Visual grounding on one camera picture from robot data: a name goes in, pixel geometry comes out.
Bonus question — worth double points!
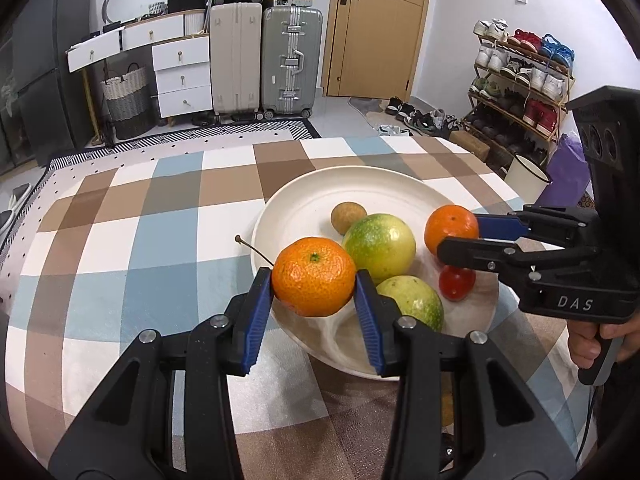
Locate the round brown longan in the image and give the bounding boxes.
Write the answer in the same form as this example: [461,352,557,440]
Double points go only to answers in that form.
[330,201,369,236]

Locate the beige suitcase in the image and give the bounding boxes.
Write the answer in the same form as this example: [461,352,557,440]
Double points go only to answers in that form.
[207,1,263,122]

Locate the wrinkled orange tangerine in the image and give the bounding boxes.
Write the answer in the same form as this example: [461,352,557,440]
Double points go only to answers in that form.
[424,204,480,261]

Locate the yellow passion fruit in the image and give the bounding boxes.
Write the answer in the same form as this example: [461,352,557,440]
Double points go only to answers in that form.
[375,275,445,333]

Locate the dark grey refrigerator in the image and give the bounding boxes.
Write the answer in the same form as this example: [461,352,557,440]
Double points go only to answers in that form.
[0,0,98,173]

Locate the wooden shoe rack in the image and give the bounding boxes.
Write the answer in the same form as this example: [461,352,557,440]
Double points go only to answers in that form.
[462,20,576,161]

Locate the rows of shoes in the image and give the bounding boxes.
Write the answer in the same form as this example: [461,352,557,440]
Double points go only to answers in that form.
[467,19,576,158]

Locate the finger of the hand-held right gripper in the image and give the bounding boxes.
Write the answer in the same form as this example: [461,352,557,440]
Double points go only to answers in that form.
[474,204,599,249]
[436,237,599,284]

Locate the scattered dark sneakers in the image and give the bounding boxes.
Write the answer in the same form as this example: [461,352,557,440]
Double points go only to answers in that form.
[382,96,463,137]

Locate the grey white wicker basket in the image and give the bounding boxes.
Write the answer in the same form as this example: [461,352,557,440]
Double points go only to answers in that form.
[100,62,155,141]

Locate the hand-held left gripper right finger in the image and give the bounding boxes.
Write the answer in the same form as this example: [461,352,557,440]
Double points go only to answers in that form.
[353,268,578,480]

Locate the person's right hand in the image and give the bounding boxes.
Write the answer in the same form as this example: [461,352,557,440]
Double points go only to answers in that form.
[567,310,640,371]

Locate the white bucket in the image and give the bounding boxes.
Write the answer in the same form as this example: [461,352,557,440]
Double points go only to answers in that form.
[502,154,552,203]

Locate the purple bag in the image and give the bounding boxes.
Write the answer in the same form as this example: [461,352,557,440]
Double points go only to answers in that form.
[545,132,593,208]

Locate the brown cardboard box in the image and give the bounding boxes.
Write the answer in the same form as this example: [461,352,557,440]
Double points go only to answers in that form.
[447,130,492,161]

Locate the black white patterned rug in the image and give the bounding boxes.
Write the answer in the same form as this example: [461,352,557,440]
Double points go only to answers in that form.
[45,119,323,173]

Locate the white drawer desk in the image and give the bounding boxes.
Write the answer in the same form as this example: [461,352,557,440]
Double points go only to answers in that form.
[66,9,213,128]

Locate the beige round plate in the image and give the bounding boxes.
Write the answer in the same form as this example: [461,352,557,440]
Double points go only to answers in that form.
[251,166,501,383]

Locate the grey door mat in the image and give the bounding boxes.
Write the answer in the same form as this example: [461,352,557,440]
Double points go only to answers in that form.
[347,96,401,131]

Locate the green passion fruit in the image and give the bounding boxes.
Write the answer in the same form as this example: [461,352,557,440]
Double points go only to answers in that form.
[342,213,418,285]

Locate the grey slipper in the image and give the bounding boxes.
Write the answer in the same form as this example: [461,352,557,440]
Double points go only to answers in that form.
[0,182,33,236]

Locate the red tomato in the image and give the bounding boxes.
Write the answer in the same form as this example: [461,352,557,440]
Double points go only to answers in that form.
[438,265,477,302]

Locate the black cable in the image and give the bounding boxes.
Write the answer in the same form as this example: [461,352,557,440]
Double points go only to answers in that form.
[575,385,601,466]

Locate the silver suitcase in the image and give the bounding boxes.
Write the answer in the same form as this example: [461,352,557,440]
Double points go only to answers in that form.
[260,5,323,116]

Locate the wooden door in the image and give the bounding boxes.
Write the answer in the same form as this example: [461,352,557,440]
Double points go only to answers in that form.
[320,0,436,101]

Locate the person's right forearm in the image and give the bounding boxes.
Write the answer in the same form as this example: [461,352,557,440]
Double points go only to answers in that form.
[597,355,640,461]

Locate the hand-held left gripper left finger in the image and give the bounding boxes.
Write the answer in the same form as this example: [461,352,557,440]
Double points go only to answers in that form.
[47,266,276,480]

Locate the smooth orange tangerine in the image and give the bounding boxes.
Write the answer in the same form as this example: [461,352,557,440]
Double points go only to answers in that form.
[271,236,357,318]

